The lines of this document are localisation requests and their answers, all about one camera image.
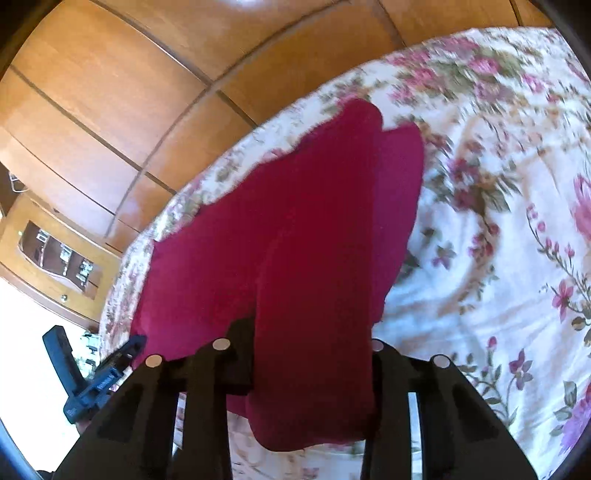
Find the floral bedsheet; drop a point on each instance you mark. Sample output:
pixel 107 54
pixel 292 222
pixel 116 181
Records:
pixel 489 221

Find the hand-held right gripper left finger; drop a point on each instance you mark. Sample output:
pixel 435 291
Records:
pixel 240 353

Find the wooden glass-door display cabinet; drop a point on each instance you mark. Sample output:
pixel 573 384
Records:
pixel 48 297

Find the red garment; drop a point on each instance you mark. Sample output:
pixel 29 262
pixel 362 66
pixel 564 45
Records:
pixel 300 240

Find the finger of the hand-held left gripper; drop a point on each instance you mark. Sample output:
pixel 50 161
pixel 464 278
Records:
pixel 64 357
pixel 124 353

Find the wooden wardrobe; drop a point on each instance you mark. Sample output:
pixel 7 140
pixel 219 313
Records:
pixel 115 92

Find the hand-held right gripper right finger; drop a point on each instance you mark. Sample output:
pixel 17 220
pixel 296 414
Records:
pixel 388 371

